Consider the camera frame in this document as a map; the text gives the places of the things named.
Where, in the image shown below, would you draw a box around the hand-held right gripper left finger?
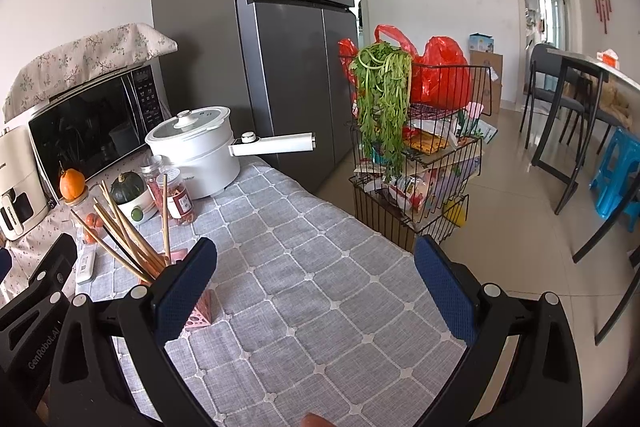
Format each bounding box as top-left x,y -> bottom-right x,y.
42,236 -> 219,427

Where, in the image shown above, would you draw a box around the blue and white box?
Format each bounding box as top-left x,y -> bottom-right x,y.
469,32 -> 496,54

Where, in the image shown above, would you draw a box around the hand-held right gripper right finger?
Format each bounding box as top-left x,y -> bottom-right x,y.
414,234 -> 585,427

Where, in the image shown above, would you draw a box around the pile of snack packets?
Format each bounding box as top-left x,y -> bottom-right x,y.
356,104 -> 499,214

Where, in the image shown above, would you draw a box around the red labelled jar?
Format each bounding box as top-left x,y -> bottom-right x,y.
156,168 -> 194,226
141,155 -> 167,208

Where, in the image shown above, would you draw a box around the dark green squash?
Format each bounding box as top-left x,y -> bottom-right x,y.
110,173 -> 147,208

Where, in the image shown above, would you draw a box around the green leafy vegetables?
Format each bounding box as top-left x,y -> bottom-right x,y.
350,40 -> 414,181

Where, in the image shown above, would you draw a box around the yellow packet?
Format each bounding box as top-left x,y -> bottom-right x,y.
442,199 -> 467,226

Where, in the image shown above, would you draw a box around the red plastic bag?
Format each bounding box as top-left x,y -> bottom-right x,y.
409,35 -> 474,108
337,24 -> 421,96

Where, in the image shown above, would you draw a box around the white electric pot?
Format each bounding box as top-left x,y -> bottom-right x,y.
145,106 -> 317,200

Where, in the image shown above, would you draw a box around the orange fruit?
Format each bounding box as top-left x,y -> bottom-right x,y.
58,161 -> 91,202

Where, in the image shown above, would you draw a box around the bundle of wooden chopsticks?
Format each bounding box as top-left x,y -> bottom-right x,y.
70,176 -> 173,284

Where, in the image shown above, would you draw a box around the black dining table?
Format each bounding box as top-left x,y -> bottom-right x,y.
531,47 -> 640,215

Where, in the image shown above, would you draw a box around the floral microwave cover cloth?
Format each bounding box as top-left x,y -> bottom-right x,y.
2,23 -> 179,124

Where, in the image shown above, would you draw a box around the blue plastic stool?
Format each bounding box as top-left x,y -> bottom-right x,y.
589,126 -> 640,223

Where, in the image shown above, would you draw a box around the small white remote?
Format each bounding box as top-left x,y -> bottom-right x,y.
75,246 -> 97,284

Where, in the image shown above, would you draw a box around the black microwave oven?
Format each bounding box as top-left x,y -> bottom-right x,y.
27,63 -> 167,184

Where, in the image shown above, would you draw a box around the small white container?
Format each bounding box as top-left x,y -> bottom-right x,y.
119,191 -> 157,226

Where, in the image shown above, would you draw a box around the grey refrigerator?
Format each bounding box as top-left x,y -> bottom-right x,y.
150,0 -> 362,194

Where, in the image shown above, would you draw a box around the black dining chair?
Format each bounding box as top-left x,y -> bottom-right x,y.
519,43 -> 587,148

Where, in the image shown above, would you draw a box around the floral tablecloth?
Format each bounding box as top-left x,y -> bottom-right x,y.
0,194 -> 118,308

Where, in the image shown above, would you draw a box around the brown cardboard box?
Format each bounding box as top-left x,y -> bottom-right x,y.
469,50 -> 506,108

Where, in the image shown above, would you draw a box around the beige countertop appliance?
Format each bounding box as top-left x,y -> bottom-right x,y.
0,125 -> 52,243

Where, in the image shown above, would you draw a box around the grey checked tablecloth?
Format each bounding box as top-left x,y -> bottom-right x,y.
112,154 -> 482,427

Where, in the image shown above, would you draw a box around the black wire rack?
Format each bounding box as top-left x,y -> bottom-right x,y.
348,63 -> 494,254

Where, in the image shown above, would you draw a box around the person's right hand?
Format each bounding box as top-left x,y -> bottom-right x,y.
304,412 -> 342,427

